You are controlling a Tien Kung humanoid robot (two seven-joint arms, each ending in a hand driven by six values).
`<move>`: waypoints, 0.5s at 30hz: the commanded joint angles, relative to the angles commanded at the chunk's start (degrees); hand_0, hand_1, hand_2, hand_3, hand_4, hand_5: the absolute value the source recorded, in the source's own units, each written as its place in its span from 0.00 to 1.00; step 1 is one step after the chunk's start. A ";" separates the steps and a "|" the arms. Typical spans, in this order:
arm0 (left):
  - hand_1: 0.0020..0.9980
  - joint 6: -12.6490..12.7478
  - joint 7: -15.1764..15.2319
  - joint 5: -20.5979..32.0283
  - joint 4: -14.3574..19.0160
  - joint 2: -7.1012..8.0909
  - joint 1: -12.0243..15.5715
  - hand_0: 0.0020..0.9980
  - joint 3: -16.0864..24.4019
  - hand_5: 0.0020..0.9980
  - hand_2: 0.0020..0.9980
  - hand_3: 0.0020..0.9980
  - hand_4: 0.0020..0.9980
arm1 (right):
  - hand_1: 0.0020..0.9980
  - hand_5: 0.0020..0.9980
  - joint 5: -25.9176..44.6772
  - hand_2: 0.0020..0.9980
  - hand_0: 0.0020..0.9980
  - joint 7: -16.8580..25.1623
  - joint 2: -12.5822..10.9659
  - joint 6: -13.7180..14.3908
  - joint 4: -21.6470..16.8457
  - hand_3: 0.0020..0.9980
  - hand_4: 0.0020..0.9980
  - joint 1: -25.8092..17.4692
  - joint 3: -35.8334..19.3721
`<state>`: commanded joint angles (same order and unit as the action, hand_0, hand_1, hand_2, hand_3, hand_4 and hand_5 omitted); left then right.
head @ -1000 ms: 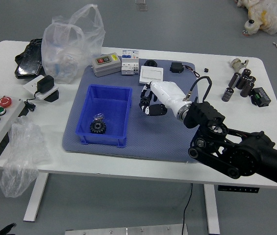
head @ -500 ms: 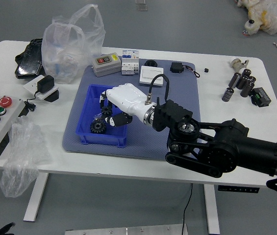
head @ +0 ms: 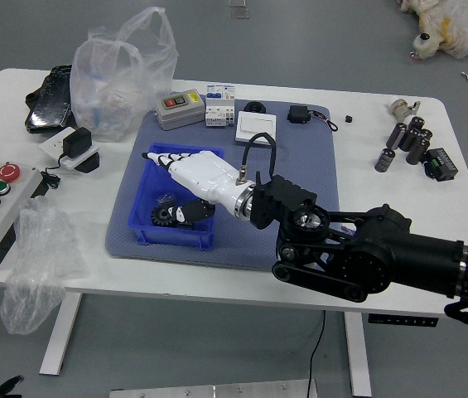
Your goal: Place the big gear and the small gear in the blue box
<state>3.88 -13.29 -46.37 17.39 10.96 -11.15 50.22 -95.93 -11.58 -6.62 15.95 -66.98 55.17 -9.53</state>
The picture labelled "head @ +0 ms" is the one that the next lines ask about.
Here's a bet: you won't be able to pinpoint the plastic-wrapped yellow white bundle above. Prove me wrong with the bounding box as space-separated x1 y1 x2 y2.
397 0 468 62

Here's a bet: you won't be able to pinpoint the big black gear nut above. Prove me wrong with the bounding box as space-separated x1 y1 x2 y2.
149 206 176 228

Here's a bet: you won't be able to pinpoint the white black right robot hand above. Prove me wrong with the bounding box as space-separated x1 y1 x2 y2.
140 149 245 228

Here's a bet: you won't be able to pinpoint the white socket plate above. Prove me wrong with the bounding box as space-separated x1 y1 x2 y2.
37 127 100 171

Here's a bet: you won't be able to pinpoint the black block under socket plate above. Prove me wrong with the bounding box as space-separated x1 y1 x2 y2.
74 152 102 174

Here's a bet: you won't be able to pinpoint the black cable under table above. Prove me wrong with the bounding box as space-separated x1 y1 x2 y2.
307 309 326 398

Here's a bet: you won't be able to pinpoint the blue-grey padded mat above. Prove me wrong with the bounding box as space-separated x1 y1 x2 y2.
104 98 342 277

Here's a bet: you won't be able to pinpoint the clear plastic piece on floor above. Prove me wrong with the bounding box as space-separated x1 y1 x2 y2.
228 0 251 20

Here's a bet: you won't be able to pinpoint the large clear plastic bag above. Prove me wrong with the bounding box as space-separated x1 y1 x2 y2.
69 7 180 143

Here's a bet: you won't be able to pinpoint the blue plastic bin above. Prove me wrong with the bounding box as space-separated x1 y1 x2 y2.
128 141 226 252

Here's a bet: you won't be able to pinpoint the white circuit breaker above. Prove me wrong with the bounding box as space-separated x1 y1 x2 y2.
204 84 236 129

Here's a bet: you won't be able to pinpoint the grey push button switch box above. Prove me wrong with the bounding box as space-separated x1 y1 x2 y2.
153 90 207 132

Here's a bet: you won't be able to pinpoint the crumpled clear plastic bag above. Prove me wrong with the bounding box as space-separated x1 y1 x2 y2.
0 197 88 336

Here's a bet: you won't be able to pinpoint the white table leg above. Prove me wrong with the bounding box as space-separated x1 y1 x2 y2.
343 311 374 397
39 292 84 376

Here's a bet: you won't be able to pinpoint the red black wire lead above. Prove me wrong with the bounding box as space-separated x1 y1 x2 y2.
307 109 340 133

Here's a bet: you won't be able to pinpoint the black adapter cord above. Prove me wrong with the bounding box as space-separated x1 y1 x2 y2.
41 155 67 190

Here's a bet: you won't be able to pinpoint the small black servo module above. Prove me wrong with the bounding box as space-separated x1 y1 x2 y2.
286 104 311 124

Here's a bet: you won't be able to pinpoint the grey control box coloured buttons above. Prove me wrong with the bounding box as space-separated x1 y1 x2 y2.
0 148 46 273

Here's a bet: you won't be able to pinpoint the black power adapter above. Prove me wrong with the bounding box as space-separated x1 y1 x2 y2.
60 127 93 161

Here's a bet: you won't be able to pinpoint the black plastic tray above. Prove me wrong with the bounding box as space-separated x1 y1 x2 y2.
24 64 78 133

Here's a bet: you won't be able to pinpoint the white wall switch panel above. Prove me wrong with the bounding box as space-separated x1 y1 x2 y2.
234 110 279 147

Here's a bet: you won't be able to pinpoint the black module with green terminals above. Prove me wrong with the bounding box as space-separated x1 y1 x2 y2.
422 147 459 182

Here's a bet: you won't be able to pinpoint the black table height control panel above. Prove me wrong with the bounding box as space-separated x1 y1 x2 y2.
368 313 440 327

